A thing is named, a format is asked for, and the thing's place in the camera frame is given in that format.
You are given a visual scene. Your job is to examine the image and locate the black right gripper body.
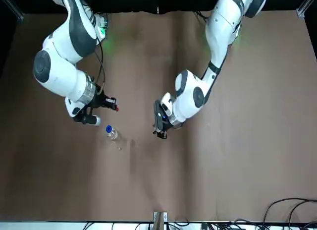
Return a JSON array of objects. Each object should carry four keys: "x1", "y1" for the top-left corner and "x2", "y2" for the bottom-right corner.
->
[{"x1": 89, "y1": 84, "x2": 107, "y2": 110}]

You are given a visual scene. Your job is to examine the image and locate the glass bottle with blue cap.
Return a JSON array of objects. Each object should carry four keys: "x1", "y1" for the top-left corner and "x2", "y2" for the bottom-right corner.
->
[{"x1": 106, "y1": 124, "x2": 120, "y2": 141}]

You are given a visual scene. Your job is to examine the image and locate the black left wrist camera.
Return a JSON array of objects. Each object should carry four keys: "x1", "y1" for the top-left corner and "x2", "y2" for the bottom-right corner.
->
[{"x1": 153, "y1": 99, "x2": 166, "y2": 134}]

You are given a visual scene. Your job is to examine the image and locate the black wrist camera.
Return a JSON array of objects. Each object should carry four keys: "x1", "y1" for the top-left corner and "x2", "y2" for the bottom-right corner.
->
[
  {"x1": 73, "y1": 110, "x2": 102, "y2": 127},
  {"x1": 153, "y1": 99, "x2": 166, "y2": 134}
]

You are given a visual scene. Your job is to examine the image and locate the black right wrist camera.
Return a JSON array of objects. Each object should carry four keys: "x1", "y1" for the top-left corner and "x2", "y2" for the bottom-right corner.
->
[{"x1": 73, "y1": 110, "x2": 102, "y2": 127}]

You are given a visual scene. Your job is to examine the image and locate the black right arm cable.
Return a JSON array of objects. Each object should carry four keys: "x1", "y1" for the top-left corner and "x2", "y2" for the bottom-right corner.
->
[{"x1": 95, "y1": 38, "x2": 106, "y2": 92}]

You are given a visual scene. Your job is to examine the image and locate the short aluminium post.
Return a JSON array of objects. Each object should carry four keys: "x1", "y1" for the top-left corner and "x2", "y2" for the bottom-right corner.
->
[{"x1": 152, "y1": 211, "x2": 168, "y2": 230}]

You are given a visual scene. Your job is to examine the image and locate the aluminium frame post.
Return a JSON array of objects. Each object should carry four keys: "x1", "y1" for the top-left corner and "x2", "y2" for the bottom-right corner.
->
[
  {"x1": 296, "y1": 0, "x2": 317, "y2": 18},
  {"x1": 0, "y1": 0, "x2": 25, "y2": 21}
]

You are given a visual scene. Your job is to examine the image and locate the black table cable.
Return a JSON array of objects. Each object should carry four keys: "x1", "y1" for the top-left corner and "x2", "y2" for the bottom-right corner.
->
[{"x1": 263, "y1": 196, "x2": 317, "y2": 230}]

